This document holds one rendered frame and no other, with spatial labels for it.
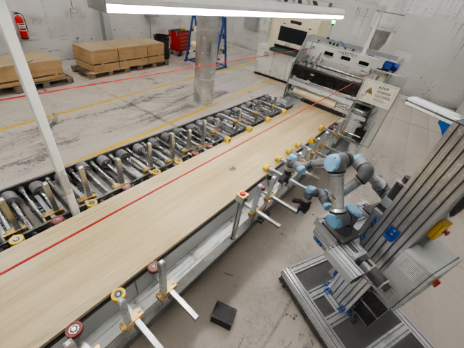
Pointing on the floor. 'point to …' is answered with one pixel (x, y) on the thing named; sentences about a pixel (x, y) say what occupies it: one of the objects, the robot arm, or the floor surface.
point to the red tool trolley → (178, 40)
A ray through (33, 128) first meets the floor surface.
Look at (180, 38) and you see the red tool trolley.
